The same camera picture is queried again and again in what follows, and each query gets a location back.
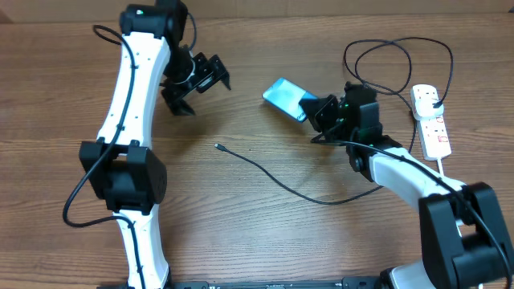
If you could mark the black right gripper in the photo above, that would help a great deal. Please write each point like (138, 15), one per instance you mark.
(320, 116)

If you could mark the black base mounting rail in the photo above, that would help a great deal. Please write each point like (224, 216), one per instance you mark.
(345, 283)

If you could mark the white charger plug adapter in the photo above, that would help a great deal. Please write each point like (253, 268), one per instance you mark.
(425, 109)

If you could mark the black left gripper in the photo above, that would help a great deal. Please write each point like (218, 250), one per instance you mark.
(218, 70)

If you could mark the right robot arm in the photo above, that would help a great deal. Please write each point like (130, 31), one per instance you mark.
(464, 238)

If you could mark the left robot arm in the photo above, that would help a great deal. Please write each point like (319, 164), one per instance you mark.
(120, 164)

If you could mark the blue Galaxy smartphone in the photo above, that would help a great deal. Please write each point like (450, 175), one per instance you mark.
(286, 96)

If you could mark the white power strip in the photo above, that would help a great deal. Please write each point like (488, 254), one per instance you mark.
(432, 133)

